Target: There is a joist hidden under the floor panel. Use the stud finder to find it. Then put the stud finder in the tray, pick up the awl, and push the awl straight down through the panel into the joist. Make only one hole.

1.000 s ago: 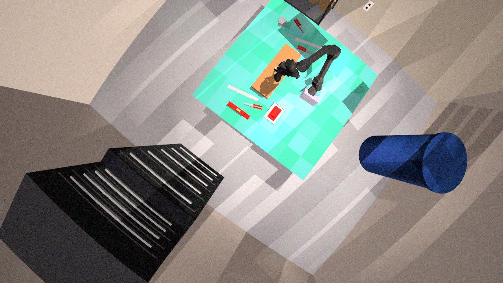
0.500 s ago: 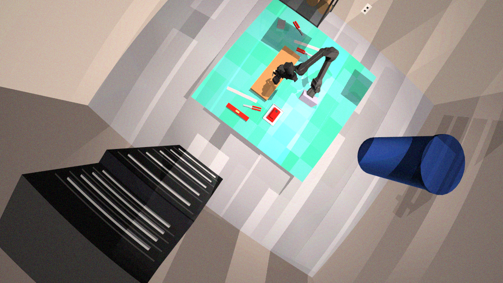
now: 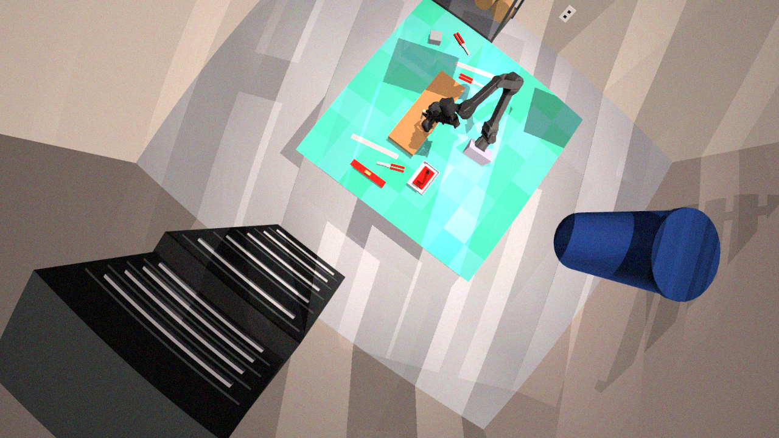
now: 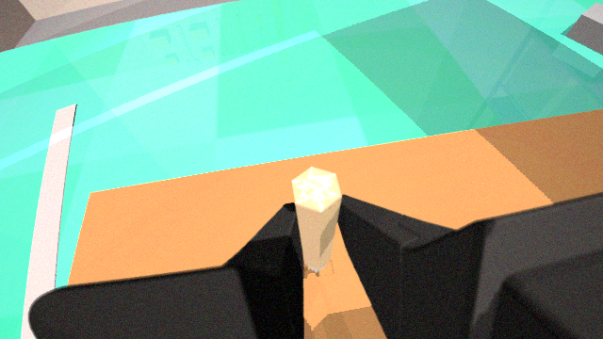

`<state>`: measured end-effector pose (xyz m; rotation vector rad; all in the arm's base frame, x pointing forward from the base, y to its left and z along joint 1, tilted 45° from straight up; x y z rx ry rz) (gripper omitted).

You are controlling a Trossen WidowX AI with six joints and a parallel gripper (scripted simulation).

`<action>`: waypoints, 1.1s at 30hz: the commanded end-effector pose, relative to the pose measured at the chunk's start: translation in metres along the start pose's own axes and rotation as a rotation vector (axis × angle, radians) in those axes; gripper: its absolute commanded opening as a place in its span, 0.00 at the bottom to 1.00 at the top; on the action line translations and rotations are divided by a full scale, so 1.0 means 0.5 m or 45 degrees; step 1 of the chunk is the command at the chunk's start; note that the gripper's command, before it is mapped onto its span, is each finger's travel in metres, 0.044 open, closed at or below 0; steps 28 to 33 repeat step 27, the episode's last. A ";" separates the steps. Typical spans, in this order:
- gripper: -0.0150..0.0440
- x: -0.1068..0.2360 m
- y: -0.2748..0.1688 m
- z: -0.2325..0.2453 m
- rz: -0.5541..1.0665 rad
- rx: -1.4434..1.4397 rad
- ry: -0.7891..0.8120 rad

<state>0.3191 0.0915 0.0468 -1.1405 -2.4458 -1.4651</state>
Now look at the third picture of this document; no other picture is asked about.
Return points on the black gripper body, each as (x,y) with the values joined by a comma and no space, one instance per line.
(427,123)

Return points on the red rectangular block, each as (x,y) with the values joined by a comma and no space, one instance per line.
(423,178)

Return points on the white flat bar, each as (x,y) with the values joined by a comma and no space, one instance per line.
(475,70)
(372,145)

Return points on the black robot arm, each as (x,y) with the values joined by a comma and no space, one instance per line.
(511,83)

